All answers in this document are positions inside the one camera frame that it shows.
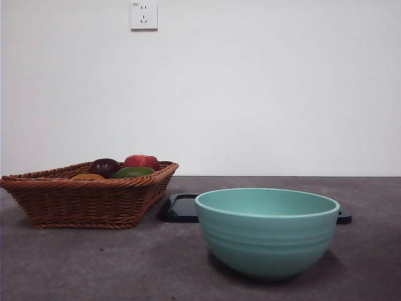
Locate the dark rectangular tray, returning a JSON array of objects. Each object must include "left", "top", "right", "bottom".
[{"left": 157, "top": 193, "right": 353, "bottom": 225}]

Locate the dark purple plum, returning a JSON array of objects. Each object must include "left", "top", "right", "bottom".
[{"left": 88, "top": 158, "right": 122, "bottom": 179}]

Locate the brown wicker basket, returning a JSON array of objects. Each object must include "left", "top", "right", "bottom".
[{"left": 0, "top": 161, "right": 180, "bottom": 230}]

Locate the red apple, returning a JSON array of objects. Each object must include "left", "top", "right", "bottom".
[{"left": 123, "top": 154, "right": 160, "bottom": 172}]

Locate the brown kiwifruit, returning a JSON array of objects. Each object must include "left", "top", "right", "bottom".
[{"left": 72, "top": 173, "right": 107, "bottom": 181}]

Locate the green avocado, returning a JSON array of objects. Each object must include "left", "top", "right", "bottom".
[{"left": 112, "top": 166, "right": 157, "bottom": 179}]

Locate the teal ribbed bowl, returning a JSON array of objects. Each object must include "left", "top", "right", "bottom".
[{"left": 194, "top": 187, "right": 341, "bottom": 281}]

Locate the white wall socket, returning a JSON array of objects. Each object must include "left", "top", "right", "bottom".
[{"left": 130, "top": 1, "right": 159, "bottom": 31}]

